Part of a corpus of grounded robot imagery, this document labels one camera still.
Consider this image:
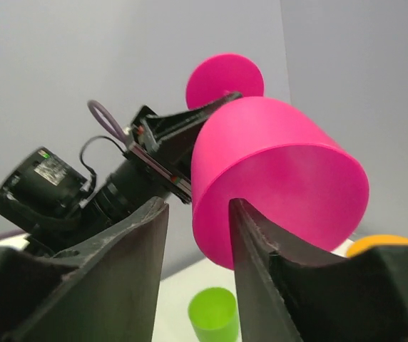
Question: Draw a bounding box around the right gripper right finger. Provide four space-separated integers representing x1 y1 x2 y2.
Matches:
229 199 408 341

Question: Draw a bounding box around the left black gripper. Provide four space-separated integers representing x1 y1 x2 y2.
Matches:
125 91 243 204

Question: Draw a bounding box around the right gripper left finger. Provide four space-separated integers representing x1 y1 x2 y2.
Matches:
0 197 169 341

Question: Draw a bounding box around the orange wine glass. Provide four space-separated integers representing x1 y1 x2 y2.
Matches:
345 234 408 258

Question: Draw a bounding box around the pink wine glass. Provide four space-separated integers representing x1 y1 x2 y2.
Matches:
185 53 369 269

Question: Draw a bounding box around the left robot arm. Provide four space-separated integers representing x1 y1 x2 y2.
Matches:
0 92 241 257

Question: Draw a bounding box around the right green wine glass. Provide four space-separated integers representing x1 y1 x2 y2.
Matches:
188 287 239 342

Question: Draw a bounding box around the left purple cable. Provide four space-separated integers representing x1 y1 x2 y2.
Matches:
0 99 128 247

